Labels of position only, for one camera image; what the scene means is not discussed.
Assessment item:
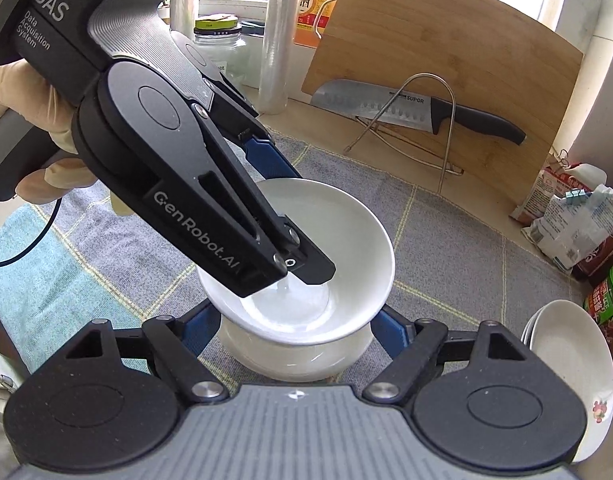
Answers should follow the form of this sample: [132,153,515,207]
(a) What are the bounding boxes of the orange cooking wine jug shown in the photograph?
[292,0,347,50]

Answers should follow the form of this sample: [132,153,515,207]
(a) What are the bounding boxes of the tall clear plastic wrap roll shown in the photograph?
[258,0,307,116]

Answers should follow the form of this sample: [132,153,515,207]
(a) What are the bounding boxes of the white red printed bag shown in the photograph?
[509,152,607,226]

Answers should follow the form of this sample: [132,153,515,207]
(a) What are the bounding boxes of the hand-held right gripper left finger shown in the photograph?
[69,300,230,406]

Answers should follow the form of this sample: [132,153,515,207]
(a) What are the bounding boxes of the white blue printed bag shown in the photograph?
[521,184,613,273]

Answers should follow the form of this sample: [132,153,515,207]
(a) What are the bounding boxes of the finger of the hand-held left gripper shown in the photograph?
[111,102,336,297]
[201,72,303,183]

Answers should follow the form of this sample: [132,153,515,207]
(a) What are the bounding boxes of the glass jar yellow lid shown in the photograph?
[189,16,250,88]

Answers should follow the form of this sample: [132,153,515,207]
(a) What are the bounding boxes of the bamboo cutting board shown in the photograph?
[300,0,585,203]

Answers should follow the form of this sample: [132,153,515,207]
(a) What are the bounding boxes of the white plate two fruit prints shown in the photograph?
[521,305,542,348]

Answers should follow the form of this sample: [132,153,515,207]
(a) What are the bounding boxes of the black cable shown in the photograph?
[0,195,63,268]

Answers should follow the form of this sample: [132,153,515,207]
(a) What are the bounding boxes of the white floral bowl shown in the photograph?
[195,178,396,347]
[219,317,375,382]

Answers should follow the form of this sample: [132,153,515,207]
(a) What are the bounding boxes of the short white plastic roll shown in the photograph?
[167,0,196,36]

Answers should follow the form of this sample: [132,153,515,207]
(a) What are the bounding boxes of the green lid sauce jar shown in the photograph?
[584,265,613,346]

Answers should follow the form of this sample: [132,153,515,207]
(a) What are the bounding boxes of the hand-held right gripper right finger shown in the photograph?
[363,305,530,406]

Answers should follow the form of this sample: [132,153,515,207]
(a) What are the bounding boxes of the grey blue checked dish mat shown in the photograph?
[0,132,587,391]

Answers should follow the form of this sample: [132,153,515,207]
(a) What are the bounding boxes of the person's left hand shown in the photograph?
[0,60,132,216]

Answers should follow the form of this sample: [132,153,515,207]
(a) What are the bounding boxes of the metal wire rack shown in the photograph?
[344,73,465,196]

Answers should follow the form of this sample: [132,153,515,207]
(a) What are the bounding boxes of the dark soy sauce bottle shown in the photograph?
[571,232,613,288]

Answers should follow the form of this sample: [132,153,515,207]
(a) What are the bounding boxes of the white plate one fruit print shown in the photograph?
[529,300,613,463]

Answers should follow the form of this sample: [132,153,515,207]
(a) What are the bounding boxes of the black handled kitchen knife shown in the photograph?
[311,79,528,147]

